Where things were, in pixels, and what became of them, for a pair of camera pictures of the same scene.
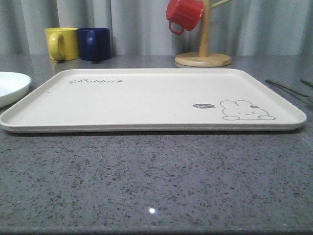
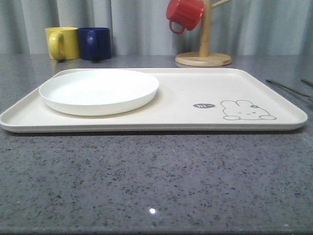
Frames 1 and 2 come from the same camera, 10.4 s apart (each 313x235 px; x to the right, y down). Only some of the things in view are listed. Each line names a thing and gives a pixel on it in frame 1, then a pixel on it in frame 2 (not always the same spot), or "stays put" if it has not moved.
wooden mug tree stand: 204,58 stays put
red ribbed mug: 188,13 stays put
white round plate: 14,87 -> 98,92
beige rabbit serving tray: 145,100 stays put
